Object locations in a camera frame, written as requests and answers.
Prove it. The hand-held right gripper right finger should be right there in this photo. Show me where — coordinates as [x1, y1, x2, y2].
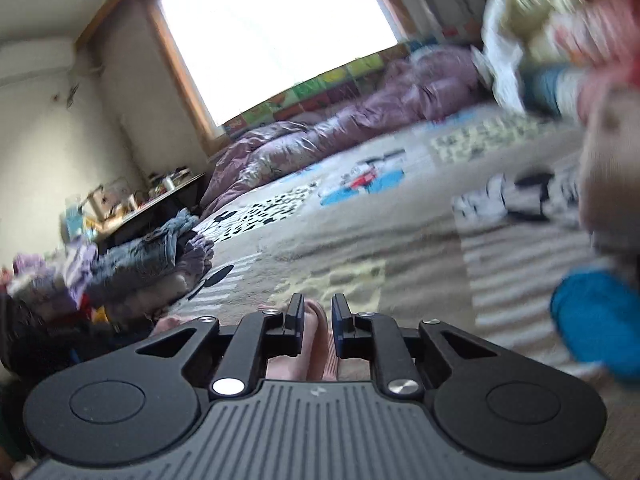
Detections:
[331, 292, 504, 402]

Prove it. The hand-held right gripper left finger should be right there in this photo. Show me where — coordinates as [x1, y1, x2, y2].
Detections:
[136, 292, 307, 399]

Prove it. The pink sweatshirt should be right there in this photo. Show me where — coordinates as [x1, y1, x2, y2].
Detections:
[150, 297, 342, 384]

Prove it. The stack of folded sweaters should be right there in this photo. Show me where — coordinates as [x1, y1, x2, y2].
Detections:
[9, 244, 97, 312]

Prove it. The cartoon mouse printed blanket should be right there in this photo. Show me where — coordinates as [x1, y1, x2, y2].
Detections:
[165, 100, 640, 411]

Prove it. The white purple flower garment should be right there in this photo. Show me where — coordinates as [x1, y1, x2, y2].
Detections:
[164, 234, 217, 302]

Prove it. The dark desk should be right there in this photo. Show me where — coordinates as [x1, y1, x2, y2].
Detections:
[94, 171, 209, 257]

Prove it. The purple quilt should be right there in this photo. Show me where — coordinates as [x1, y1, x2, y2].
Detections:
[199, 45, 487, 222]

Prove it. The colourful foam play mat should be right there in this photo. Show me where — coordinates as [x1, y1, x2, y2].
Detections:
[219, 34, 452, 137]

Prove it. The wooden framed window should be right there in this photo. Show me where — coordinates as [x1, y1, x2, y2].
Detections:
[75, 0, 417, 157]

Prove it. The beige folded sweater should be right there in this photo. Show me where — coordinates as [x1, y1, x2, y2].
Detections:
[574, 85, 640, 252]

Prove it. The blue striped rolled quilt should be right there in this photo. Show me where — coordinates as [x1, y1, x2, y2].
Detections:
[519, 64, 587, 117]

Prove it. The white quilt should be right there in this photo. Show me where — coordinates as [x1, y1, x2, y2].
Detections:
[479, 0, 537, 112]

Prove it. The pink quilt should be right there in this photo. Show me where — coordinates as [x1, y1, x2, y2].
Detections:
[554, 0, 640, 117]

